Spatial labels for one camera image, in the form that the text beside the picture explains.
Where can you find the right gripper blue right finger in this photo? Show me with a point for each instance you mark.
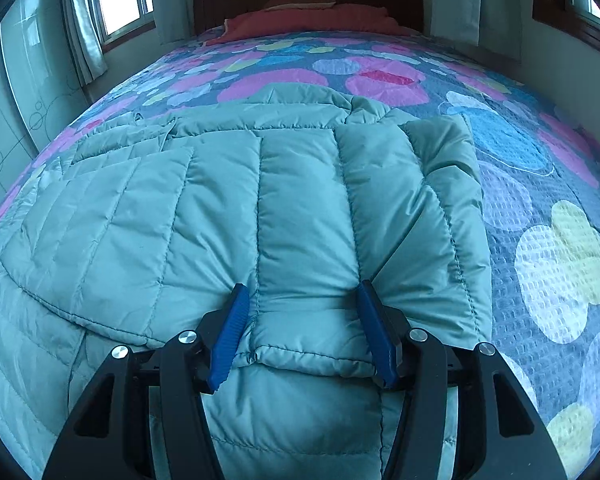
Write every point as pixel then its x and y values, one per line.
pixel 500 434

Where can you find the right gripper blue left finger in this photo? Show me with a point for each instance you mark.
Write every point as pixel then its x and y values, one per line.
pixel 107 434

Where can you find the light green quilted puffer jacket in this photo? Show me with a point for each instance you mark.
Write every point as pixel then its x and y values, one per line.
pixel 142 225

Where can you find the glass door wardrobe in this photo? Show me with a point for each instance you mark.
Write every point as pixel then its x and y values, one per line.
pixel 40 92

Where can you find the colourful circle pattern bedspread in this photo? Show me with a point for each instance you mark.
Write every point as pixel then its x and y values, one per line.
pixel 539 177

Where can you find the red pillow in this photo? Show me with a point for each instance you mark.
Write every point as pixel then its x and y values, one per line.
pixel 349 17

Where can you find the pale right curtain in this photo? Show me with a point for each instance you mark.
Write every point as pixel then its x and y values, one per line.
pixel 492 25

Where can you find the small brown embroidered cushion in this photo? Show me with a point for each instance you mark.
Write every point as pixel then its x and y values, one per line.
pixel 274 5

